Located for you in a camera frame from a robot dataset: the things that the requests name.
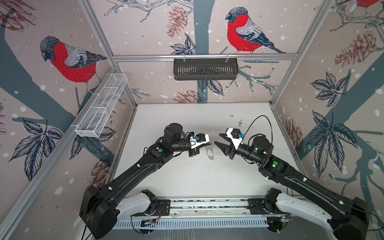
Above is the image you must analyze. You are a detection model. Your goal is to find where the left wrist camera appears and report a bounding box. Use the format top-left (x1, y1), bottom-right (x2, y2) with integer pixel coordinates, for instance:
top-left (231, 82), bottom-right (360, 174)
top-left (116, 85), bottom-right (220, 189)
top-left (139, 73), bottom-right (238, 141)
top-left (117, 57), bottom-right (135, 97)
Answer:
top-left (190, 133), bottom-right (210, 145)

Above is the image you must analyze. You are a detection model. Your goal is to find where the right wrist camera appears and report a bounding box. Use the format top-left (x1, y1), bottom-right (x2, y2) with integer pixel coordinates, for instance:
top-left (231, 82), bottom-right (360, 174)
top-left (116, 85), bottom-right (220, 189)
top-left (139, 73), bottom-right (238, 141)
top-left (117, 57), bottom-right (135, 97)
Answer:
top-left (226, 128), bottom-right (244, 150)

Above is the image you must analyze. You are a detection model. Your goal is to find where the white wire mesh basket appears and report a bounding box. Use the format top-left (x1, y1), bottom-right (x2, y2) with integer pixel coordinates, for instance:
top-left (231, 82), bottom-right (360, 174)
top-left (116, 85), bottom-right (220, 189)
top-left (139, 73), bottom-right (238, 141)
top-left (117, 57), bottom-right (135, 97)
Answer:
top-left (75, 73), bottom-right (128, 138)

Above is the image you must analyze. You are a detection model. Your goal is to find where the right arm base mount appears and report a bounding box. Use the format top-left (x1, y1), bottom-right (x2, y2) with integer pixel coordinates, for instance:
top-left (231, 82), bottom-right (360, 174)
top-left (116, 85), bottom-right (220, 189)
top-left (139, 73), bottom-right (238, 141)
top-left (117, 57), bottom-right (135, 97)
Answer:
top-left (246, 188), bottom-right (288, 215)

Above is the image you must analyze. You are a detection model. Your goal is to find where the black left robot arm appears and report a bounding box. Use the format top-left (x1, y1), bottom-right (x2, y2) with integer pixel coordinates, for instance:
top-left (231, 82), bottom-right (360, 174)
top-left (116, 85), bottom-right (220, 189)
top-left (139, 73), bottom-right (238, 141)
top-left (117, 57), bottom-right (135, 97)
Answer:
top-left (79, 123), bottom-right (211, 240)

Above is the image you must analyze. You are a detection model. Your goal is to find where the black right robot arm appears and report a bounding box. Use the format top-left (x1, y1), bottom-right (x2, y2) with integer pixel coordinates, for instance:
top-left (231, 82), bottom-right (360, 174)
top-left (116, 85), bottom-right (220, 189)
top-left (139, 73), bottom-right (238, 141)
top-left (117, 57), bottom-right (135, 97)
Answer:
top-left (215, 134), bottom-right (369, 240)

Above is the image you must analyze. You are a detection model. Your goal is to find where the black wall basket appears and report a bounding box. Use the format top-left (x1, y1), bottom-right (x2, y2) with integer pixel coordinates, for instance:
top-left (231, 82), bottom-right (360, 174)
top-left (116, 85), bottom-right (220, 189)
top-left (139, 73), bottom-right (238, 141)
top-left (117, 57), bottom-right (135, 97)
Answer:
top-left (174, 58), bottom-right (239, 81)

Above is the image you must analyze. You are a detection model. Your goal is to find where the small circuit board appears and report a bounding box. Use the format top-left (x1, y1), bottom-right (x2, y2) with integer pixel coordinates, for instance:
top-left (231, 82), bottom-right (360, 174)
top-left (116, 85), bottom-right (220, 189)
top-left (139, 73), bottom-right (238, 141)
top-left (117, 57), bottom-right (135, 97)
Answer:
top-left (140, 219), bottom-right (158, 228)

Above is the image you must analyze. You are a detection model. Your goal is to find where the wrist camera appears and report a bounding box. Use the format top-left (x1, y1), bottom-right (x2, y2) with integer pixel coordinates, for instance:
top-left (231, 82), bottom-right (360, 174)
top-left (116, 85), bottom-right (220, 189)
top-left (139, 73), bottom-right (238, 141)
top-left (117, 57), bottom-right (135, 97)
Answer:
top-left (190, 133), bottom-right (210, 145)
top-left (226, 128), bottom-right (244, 150)

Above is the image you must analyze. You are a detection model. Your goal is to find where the right camera cable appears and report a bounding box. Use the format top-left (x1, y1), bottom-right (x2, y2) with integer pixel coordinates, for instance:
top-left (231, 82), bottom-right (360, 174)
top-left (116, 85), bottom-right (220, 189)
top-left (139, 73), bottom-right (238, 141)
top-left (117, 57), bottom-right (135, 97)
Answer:
top-left (243, 115), bottom-right (274, 142)

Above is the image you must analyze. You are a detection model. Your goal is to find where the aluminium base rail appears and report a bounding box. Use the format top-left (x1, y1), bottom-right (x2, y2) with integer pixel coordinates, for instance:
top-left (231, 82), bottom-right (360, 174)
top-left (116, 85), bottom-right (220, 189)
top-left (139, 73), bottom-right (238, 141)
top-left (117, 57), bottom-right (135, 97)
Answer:
top-left (113, 196), bottom-right (331, 230)

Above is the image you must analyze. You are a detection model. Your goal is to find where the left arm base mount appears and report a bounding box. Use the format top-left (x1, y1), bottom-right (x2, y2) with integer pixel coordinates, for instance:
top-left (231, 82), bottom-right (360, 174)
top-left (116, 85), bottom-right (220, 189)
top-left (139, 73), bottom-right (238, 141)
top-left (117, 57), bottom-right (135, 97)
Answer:
top-left (141, 190), bottom-right (171, 217)

